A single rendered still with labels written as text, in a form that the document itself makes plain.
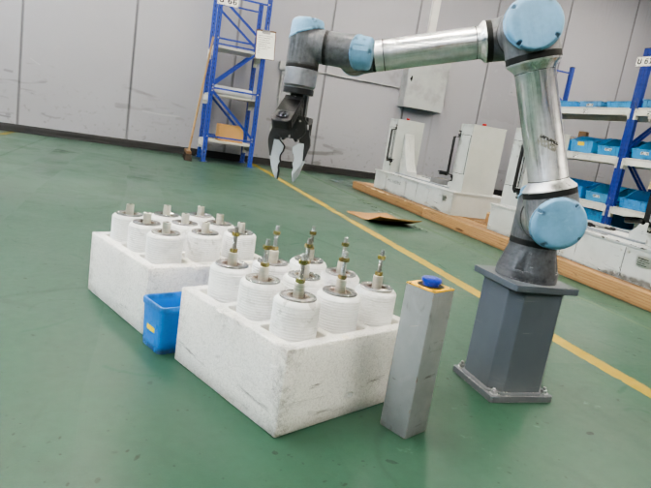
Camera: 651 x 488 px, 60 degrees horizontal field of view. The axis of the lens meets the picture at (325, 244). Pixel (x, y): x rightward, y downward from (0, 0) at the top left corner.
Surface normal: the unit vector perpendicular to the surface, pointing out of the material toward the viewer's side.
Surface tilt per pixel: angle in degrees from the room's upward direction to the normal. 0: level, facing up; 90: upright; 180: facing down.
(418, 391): 90
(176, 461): 0
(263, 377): 90
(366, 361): 90
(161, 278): 90
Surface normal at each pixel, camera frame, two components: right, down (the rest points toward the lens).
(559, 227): -0.13, 0.30
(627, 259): -0.94, -0.08
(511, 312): -0.46, 0.11
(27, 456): 0.15, -0.97
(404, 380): -0.73, 0.03
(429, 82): 0.29, 0.23
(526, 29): -0.17, 0.04
